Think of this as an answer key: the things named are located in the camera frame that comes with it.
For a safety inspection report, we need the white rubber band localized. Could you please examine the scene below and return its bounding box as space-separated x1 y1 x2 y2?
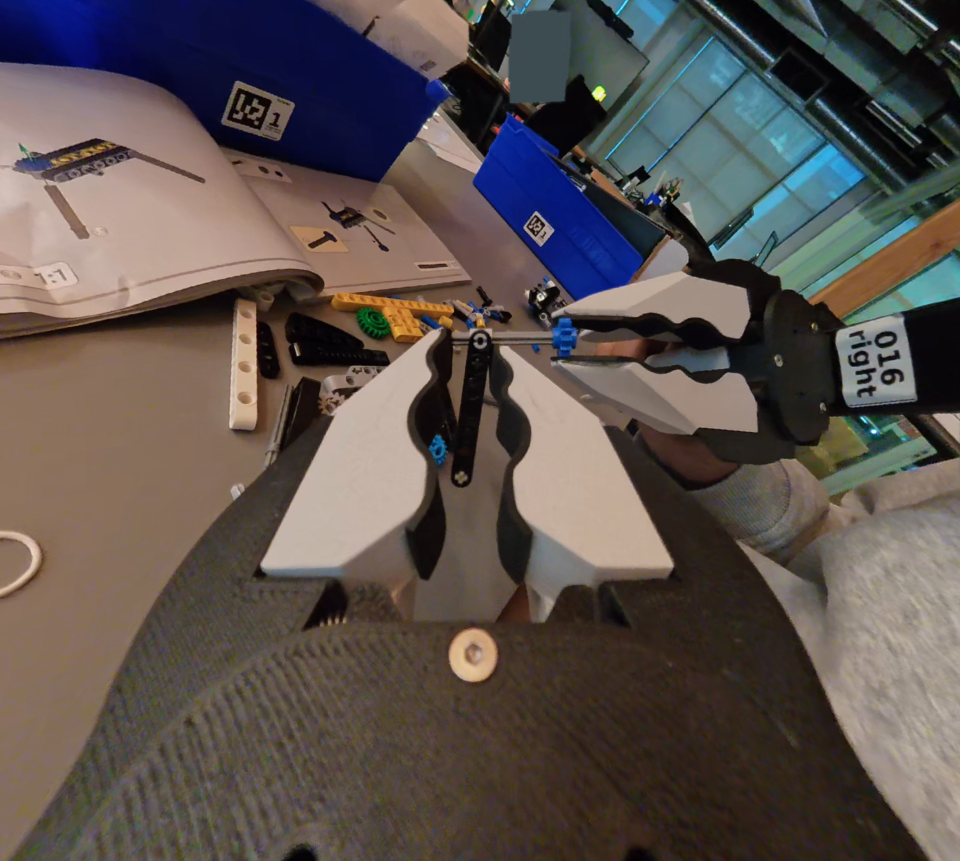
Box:
0 529 45 600

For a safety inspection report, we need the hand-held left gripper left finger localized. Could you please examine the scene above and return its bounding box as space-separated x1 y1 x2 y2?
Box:
258 328 456 603

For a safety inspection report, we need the cardboard box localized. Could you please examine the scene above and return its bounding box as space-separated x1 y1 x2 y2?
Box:
632 233 693 286

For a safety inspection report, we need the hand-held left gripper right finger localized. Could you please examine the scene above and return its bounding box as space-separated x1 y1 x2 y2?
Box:
491 347 676 615

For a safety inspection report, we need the small black lego assembly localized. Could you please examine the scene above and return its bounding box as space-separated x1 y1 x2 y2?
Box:
523 280 565 320

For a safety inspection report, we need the blue storage bin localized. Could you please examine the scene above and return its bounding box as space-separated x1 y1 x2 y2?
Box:
471 113 666 301
0 0 453 185

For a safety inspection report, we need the cluttered office desk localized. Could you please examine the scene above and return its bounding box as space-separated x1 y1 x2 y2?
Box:
576 154 723 256

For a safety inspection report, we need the white paper sheet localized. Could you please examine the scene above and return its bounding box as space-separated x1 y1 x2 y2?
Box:
414 109 486 177

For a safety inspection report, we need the large display screen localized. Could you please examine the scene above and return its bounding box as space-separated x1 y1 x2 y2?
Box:
549 0 651 106

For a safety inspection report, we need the lego instruction booklet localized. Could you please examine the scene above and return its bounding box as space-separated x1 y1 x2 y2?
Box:
0 60 474 342

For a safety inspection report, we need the black yellow lego beam assembly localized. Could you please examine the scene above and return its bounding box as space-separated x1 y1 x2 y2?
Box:
448 330 498 492

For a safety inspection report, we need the person's right hand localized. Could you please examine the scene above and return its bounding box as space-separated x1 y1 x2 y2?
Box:
596 342 742 491

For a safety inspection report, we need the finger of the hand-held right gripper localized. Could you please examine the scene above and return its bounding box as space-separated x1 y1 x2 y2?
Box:
551 347 760 438
551 272 755 348

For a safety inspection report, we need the pile of loose lego pieces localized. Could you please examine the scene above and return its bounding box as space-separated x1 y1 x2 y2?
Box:
227 285 516 474

